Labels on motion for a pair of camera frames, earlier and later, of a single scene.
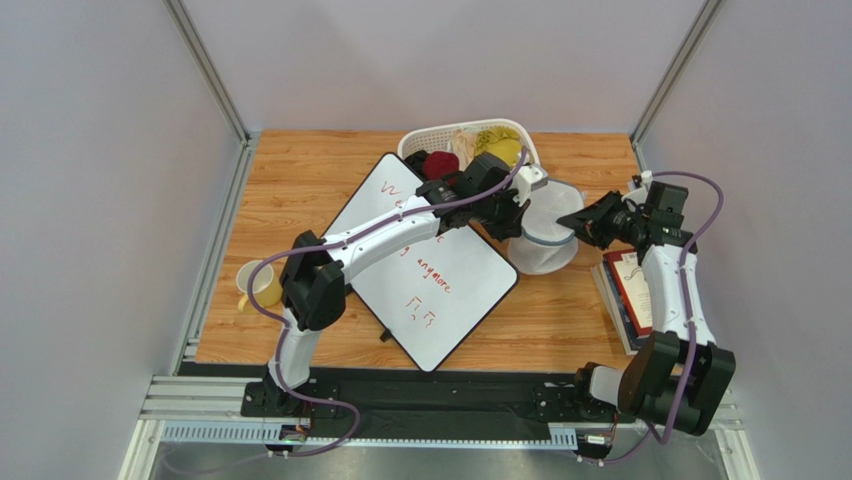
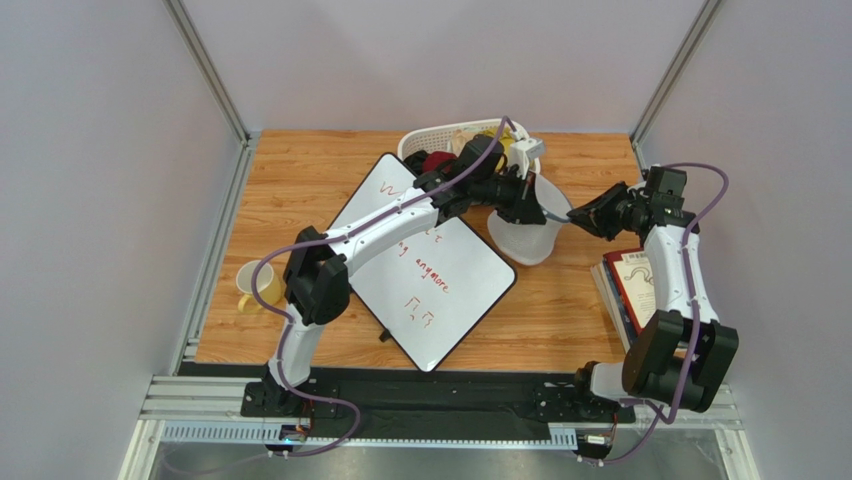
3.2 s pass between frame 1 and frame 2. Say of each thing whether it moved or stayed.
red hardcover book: stayed
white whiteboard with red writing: stayed
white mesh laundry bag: moved
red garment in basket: stayed
